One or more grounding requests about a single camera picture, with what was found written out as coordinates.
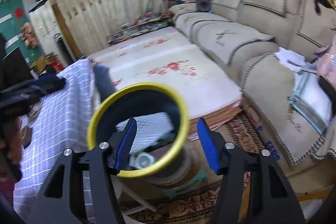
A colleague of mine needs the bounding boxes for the papers on sofa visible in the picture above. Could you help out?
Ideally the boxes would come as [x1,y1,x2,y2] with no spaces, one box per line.
[276,47,335,134]

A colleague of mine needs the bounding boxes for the blue checkered tablecloth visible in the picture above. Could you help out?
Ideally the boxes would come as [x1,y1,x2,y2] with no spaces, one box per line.
[14,59,95,221]

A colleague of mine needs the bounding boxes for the toys on floor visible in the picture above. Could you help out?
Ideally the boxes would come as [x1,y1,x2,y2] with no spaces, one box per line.
[106,9,171,46]

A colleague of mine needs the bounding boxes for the artificial flower decoration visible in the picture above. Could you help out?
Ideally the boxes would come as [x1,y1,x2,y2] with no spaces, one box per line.
[19,22,38,48]

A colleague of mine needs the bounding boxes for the white air conditioner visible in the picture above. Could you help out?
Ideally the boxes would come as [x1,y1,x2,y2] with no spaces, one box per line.
[29,0,68,67]

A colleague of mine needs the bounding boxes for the cardboard boxes by tv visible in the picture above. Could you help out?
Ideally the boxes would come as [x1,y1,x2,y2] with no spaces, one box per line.
[31,52,64,74]

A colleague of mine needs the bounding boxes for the person left hand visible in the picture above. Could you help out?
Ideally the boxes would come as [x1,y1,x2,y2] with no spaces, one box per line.
[1,117,22,164]

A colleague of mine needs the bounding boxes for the patterned red carpet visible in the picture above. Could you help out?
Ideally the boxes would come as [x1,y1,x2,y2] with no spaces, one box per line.
[130,111,264,223]

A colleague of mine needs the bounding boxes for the black tower fan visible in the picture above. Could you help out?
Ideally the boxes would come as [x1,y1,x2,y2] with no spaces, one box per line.
[54,33,74,65]

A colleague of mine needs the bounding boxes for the large black television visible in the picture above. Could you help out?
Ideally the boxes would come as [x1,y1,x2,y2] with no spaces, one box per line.
[1,47,33,89]

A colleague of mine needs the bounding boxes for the beige sofa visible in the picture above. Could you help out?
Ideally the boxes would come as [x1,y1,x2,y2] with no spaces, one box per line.
[167,0,336,188]

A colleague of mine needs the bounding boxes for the yellow rim trash bin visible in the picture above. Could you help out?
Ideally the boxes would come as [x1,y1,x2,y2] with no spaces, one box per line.
[87,83,190,178]

